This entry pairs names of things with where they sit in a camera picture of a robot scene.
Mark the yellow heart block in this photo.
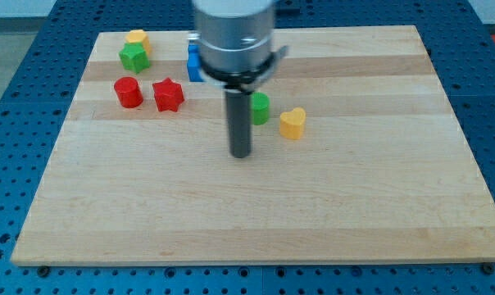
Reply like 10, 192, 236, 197
279, 107, 307, 140

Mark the yellow hexagon block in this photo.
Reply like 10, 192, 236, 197
125, 29, 152, 56

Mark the blue block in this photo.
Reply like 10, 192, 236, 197
186, 43, 203, 82

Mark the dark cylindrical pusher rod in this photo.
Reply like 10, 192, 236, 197
225, 89, 252, 158

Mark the green cylinder block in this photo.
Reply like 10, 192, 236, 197
252, 93, 270, 125

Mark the green star block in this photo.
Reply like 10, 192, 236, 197
119, 43, 150, 74

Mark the red cylinder block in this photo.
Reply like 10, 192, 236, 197
113, 76, 143, 108

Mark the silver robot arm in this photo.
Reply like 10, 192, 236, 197
191, 0, 288, 93

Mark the wooden board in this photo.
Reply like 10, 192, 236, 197
11, 25, 495, 266

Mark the red star block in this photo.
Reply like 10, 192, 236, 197
152, 78, 184, 112

